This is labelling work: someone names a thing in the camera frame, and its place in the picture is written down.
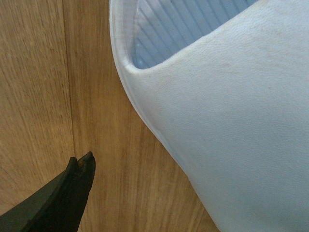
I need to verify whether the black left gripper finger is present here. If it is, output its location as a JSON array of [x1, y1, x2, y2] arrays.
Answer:
[[0, 152, 95, 232]]

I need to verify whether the light blue slide slipper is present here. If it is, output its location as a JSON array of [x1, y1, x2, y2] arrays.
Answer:
[[110, 0, 309, 232]]

